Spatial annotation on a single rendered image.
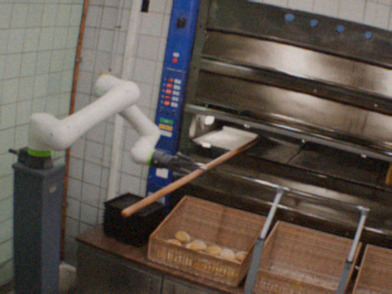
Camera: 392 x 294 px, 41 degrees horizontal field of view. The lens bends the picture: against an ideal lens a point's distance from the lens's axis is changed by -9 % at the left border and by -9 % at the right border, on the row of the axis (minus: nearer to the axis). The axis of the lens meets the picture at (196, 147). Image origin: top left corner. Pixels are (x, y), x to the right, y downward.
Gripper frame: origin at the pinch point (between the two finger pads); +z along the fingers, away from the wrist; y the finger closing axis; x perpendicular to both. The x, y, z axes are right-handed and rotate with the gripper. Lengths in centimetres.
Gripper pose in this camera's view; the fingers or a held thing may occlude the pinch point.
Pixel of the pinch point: (200, 171)
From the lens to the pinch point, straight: 292.1
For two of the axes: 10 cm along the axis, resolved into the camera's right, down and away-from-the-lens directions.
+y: -1.5, 9.5, 2.6
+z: 9.0, 2.4, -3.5
